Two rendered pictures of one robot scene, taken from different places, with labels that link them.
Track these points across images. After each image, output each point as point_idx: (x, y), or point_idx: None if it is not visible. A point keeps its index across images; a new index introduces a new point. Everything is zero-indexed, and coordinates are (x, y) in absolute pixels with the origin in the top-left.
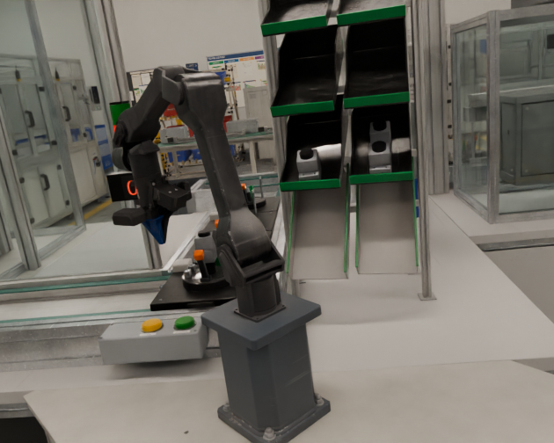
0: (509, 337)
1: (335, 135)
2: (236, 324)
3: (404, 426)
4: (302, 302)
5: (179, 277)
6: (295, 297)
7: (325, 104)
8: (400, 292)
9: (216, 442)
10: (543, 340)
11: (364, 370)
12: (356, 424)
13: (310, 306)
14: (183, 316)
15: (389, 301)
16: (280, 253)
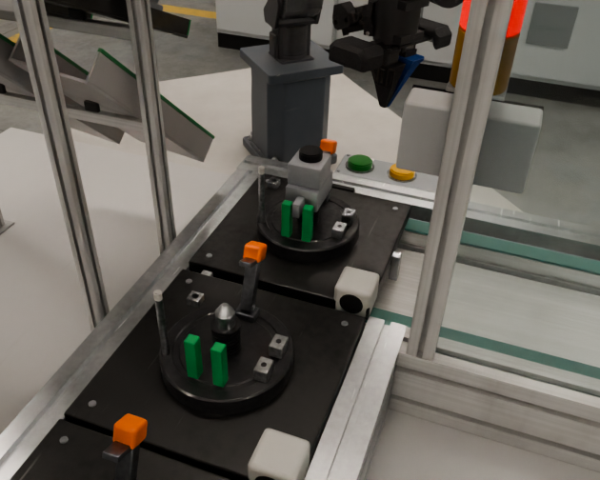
0: (26, 153)
1: None
2: (315, 50)
3: (204, 124)
4: (251, 53)
5: (364, 260)
6: (252, 58)
7: None
8: (9, 249)
9: (341, 148)
10: (10, 144)
11: (186, 164)
12: (232, 132)
13: (248, 49)
14: (361, 165)
15: (46, 237)
16: (137, 286)
